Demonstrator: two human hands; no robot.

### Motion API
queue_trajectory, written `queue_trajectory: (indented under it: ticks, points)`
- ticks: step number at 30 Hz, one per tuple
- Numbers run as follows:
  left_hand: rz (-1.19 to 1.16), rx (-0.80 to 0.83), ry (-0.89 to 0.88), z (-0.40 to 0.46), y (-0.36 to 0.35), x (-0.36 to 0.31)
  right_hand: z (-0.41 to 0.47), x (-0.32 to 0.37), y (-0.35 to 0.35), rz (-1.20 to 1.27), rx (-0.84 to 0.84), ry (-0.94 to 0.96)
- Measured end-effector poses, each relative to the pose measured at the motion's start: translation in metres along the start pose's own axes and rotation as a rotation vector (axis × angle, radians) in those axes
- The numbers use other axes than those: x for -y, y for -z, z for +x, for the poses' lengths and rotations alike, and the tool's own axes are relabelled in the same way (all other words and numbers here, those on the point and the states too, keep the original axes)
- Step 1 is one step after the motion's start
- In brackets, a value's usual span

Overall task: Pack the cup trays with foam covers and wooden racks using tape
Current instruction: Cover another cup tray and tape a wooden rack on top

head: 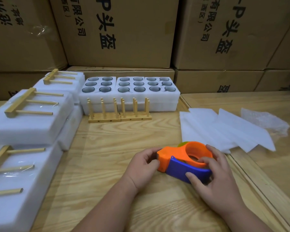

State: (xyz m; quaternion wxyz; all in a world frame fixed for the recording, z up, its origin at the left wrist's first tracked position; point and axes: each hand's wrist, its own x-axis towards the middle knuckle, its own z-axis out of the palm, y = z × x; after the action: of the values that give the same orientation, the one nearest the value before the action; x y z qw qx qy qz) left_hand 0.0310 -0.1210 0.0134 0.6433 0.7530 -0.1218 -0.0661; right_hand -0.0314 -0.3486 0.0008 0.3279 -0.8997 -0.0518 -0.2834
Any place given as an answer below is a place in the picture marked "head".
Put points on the person's left forearm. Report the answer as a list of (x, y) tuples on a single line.
[(106, 207)]

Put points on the stack of white foam trays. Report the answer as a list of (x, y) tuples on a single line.
[(130, 99)]

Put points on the pile of white foam sheets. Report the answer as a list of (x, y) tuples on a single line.
[(203, 128)]

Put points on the person's right hand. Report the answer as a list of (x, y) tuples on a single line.
[(218, 186)]

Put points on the orange and blue tape dispenser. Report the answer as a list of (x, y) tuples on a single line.
[(183, 169)]

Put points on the person's left hand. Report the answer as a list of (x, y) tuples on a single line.
[(142, 170)]

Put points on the stack of brown cardboard boxes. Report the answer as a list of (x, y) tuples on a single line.
[(125, 26)]

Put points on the row of wooden peg racks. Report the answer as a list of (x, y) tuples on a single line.
[(104, 119)]

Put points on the wooden rack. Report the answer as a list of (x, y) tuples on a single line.
[(51, 75), (0, 154), (17, 103)]

